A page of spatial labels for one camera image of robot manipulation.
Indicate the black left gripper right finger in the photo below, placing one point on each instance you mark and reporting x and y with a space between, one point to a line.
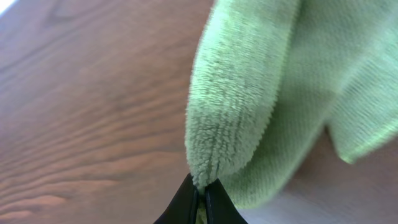
219 207

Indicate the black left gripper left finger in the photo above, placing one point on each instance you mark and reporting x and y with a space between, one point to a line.
183 207

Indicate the light green cloth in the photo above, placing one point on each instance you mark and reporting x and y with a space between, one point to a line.
269 75

